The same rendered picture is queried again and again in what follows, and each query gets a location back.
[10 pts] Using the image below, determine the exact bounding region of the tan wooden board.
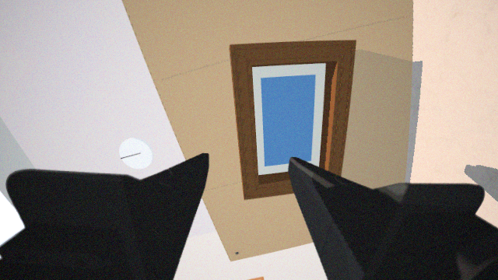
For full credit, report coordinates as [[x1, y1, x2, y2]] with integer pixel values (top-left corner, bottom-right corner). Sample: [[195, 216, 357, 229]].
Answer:
[[122, 0, 413, 262]]

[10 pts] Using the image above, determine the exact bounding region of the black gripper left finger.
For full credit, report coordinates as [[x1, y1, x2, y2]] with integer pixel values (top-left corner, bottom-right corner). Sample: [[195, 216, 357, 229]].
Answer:
[[5, 153, 209, 280]]

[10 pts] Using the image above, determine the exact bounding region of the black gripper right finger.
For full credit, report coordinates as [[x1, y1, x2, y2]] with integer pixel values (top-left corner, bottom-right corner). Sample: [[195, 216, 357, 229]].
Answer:
[[288, 157, 486, 280]]

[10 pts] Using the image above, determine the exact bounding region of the brown wooden picture frame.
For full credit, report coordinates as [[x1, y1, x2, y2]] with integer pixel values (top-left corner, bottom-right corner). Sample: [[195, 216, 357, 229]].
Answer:
[[229, 40, 356, 200]]

